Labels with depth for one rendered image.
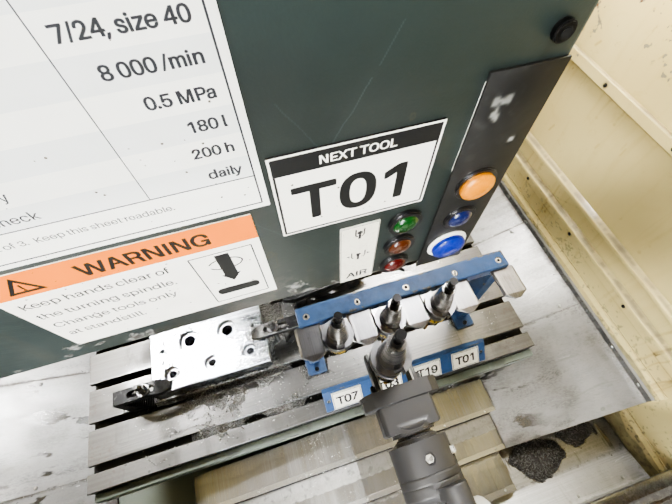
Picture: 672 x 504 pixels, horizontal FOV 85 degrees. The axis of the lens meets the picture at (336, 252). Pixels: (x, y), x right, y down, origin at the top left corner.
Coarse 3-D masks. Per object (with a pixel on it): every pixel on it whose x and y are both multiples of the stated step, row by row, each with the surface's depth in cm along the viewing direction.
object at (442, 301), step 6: (444, 288) 70; (438, 294) 71; (444, 294) 69; (450, 294) 69; (432, 300) 74; (438, 300) 72; (444, 300) 71; (450, 300) 71; (432, 306) 74; (438, 306) 73; (444, 306) 72; (450, 306) 73; (444, 312) 74
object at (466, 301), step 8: (464, 280) 79; (456, 288) 78; (464, 288) 78; (456, 296) 77; (464, 296) 77; (472, 296) 77; (456, 304) 76; (464, 304) 76; (472, 304) 76; (464, 312) 75
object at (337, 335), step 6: (342, 318) 67; (330, 324) 67; (342, 324) 66; (330, 330) 68; (336, 330) 66; (342, 330) 67; (348, 330) 71; (330, 336) 70; (336, 336) 68; (342, 336) 69; (348, 336) 71; (336, 342) 70; (342, 342) 71
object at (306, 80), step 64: (256, 0) 12; (320, 0) 13; (384, 0) 13; (448, 0) 14; (512, 0) 15; (576, 0) 16; (256, 64) 14; (320, 64) 15; (384, 64) 16; (448, 64) 17; (512, 64) 18; (256, 128) 16; (320, 128) 18; (384, 128) 19; (448, 128) 20; (64, 256) 20; (320, 256) 28; (384, 256) 32; (0, 320) 23; (192, 320) 31
